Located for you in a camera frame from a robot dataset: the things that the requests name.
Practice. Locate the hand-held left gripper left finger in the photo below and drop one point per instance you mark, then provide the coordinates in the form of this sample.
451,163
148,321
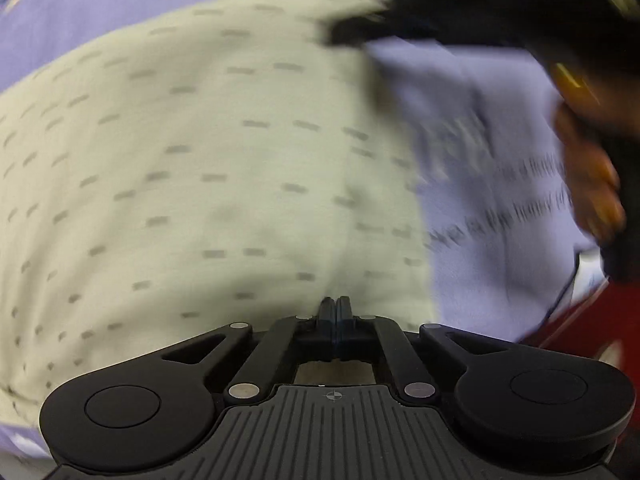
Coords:
327,327

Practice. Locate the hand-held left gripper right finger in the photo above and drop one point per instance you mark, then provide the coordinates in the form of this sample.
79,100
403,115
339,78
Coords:
345,327

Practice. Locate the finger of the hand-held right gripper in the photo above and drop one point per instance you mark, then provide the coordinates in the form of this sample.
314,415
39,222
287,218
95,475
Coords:
355,32

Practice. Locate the cream polka dot garment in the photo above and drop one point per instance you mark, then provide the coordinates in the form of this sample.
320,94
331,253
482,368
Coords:
200,160

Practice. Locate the person's right hand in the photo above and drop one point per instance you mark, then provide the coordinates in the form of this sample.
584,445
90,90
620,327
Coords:
590,175

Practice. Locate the purple floral bedsheet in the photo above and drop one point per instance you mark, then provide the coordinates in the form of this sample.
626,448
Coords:
500,135

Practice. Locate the red knit sweater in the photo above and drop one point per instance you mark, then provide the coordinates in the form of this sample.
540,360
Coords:
585,320

